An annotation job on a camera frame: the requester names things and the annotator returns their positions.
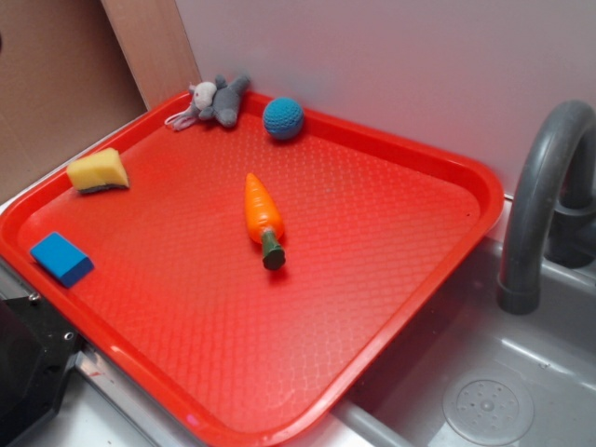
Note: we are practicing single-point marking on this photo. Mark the orange toy carrot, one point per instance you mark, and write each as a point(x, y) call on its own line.
point(264, 222)

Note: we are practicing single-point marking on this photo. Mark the red plastic tray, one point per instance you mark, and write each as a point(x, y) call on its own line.
point(179, 298)

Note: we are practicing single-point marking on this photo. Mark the blue crocheted ball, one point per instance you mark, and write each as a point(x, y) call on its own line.
point(283, 118)

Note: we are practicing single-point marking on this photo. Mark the grey plush mouse toy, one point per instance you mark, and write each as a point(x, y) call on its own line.
point(217, 100)

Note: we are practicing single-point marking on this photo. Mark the yellow sponge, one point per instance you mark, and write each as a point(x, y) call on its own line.
point(100, 171)

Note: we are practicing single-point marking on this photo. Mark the grey toy sink basin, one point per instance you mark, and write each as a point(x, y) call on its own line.
point(463, 372)

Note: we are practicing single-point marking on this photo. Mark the blue rectangular block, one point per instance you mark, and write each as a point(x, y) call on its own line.
point(62, 259)

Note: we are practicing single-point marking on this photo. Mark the grey toy faucet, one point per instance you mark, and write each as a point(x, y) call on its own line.
point(552, 215)

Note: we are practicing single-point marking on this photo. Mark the brown cardboard panel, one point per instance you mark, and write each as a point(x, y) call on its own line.
point(74, 71)

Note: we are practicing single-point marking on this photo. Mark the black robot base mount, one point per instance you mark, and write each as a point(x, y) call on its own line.
point(38, 350)

